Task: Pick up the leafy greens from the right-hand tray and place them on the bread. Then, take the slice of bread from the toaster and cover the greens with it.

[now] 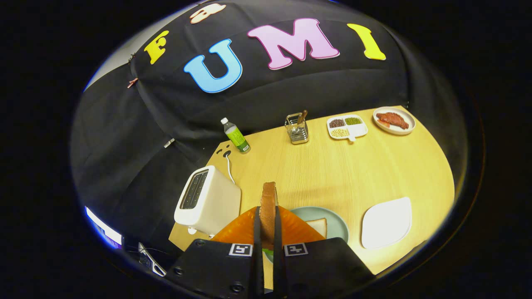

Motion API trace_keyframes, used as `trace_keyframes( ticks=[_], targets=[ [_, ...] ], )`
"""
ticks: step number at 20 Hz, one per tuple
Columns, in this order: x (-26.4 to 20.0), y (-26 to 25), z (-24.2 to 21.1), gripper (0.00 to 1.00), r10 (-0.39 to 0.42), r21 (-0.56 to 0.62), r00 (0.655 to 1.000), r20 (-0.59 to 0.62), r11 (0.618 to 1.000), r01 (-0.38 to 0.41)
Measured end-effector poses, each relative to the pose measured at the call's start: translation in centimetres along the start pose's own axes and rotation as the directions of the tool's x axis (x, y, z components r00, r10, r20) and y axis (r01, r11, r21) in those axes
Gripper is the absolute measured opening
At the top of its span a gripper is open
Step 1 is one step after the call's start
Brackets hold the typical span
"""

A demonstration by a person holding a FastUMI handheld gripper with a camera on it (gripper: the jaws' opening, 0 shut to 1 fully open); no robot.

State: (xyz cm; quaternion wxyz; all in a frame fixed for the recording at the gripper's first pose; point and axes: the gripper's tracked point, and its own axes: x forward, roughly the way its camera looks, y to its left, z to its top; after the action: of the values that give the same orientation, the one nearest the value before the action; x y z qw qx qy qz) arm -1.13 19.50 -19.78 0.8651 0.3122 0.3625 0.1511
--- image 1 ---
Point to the white round meat plate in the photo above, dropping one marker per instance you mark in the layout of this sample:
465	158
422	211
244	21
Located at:
405	129

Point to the white clip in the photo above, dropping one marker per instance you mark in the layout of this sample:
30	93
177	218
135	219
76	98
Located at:
169	143

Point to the orange food piece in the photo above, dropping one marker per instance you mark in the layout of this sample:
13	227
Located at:
383	123

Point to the pink clip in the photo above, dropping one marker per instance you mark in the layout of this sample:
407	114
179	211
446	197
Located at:
132	82

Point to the toasted bread slice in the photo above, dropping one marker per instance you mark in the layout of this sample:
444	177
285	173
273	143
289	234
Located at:
268	207

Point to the black backdrop cloth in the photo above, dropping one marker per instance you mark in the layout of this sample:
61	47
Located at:
291	87

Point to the red meat slice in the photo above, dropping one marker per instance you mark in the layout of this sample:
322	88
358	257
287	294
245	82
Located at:
395	120

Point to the computer monitor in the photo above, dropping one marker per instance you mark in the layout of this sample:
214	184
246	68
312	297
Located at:
104	230

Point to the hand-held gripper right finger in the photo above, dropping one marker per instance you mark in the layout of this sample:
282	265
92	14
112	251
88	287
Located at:
320	270

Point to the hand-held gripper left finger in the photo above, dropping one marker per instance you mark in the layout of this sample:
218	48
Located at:
220	270

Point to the white leaf-shaped plate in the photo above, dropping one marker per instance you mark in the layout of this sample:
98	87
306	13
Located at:
386	224

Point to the white sectioned bean dish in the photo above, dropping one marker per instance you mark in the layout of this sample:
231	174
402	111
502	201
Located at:
359	129

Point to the green label water bottle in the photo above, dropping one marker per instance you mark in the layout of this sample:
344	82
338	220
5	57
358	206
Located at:
237	137

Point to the white toaster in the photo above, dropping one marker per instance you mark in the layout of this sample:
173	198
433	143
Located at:
216	203

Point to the white bread slice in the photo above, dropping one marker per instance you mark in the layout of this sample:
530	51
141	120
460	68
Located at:
319	227

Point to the pale green round plate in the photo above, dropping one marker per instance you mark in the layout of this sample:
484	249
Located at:
332	218

